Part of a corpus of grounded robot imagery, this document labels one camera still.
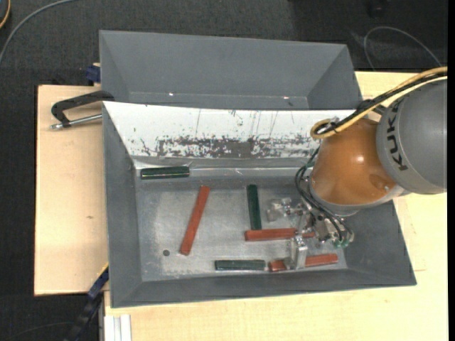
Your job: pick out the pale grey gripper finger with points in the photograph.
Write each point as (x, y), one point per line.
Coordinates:
(299, 256)
(275, 210)

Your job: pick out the dark green flat block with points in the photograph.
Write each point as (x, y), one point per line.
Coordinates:
(240, 265)
(164, 172)
(254, 207)

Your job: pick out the red-brown flat block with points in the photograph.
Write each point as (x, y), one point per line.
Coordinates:
(270, 234)
(195, 220)
(321, 260)

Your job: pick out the grey metal bin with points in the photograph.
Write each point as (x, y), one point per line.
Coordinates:
(220, 69)

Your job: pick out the pale wood flat board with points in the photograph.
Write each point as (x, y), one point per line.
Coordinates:
(71, 197)

